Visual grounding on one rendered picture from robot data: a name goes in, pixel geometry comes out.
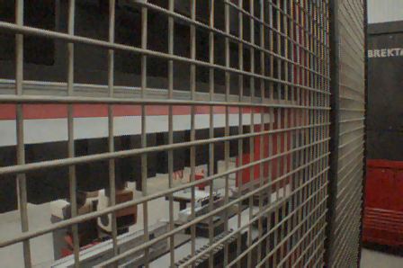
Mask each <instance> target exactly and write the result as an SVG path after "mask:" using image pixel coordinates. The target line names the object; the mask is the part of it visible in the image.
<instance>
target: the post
mask: <svg viewBox="0 0 403 268"><path fill-rule="evenodd" d="M327 4H328V5H329V8H327V10H328V19H329V21H330V22H328V34H329V35H330V37H329V36H328V42H329V49H331V51H330V50H329V51H328V57H329V64H330V65H331V66H329V75H328V76H329V78H331V81H330V80H329V92H330V93H331V94H330V95H329V108H331V110H329V122H331V124H329V128H328V137H330V138H331V139H329V140H328V152H330V154H328V155H327V166H330V167H329V168H328V169H327V181H329V182H328V183H327V195H329V196H327V209H328V210H327V211H326V219H325V223H327V224H326V225H325V235H324V237H325V236H326V238H325V240H324V249H326V250H325V252H324V253H323V260H322V263H324V264H323V267H322V268H332V266H333V247H334V241H335V219H336V196H337V171H338V147H339V97H340V88H339V73H340V67H339V30H338V26H339V18H338V0H327ZM324 249H323V250H324Z"/></svg>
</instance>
